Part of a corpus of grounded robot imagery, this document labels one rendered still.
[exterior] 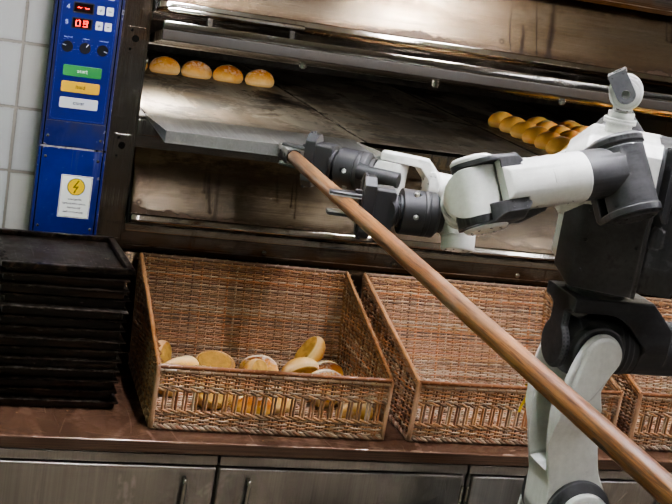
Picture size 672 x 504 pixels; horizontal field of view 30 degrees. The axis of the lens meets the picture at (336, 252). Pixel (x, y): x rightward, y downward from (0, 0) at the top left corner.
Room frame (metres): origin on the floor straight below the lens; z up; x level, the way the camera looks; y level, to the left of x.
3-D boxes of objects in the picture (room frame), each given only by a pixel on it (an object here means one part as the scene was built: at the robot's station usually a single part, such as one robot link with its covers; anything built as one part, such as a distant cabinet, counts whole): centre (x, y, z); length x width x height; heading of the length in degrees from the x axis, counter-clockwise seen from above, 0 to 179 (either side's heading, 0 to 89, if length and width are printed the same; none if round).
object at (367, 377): (2.87, 0.15, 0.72); 0.56 x 0.49 x 0.28; 108
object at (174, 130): (3.01, 0.21, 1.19); 0.55 x 0.36 x 0.03; 108
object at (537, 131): (3.92, -0.73, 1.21); 0.61 x 0.48 x 0.06; 19
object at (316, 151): (2.74, 0.04, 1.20); 0.12 x 0.10 x 0.13; 73
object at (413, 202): (2.36, -0.09, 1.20); 0.12 x 0.10 x 0.13; 99
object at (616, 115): (2.45, -0.50, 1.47); 0.10 x 0.07 x 0.09; 169
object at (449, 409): (3.06, -0.42, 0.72); 0.56 x 0.49 x 0.28; 110
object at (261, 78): (4.10, 0.34, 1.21); 0.10 x 0.07 x 0.05; 111
